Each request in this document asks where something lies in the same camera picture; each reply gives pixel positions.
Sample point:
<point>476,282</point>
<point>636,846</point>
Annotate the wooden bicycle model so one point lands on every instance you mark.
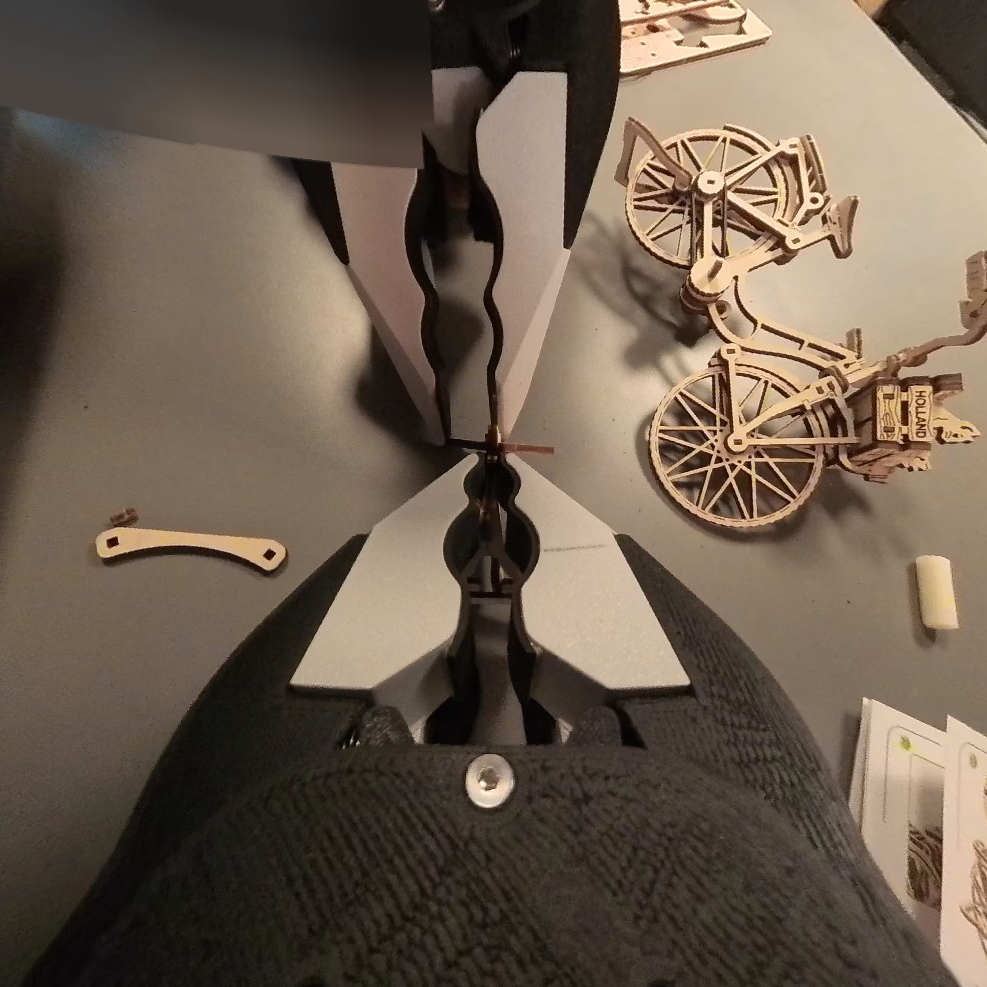
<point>705,183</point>

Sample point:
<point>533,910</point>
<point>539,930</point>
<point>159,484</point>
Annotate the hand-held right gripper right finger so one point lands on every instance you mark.
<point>601,609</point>

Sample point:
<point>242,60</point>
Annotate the white instruction booklet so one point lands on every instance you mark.
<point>887,771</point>

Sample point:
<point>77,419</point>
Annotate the pale yellow wax block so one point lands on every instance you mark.
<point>937,594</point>

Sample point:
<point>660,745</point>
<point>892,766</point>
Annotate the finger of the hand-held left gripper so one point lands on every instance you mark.
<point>378,231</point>
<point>536,193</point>

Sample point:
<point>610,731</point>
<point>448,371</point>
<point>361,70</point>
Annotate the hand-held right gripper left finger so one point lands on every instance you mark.
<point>385,609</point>

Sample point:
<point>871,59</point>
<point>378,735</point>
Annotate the laser-cut wooden sheet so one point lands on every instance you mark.
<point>732,35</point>

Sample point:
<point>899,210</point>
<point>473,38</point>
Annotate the triangular wooden bracket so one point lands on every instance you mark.
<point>532,447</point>
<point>493,594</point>

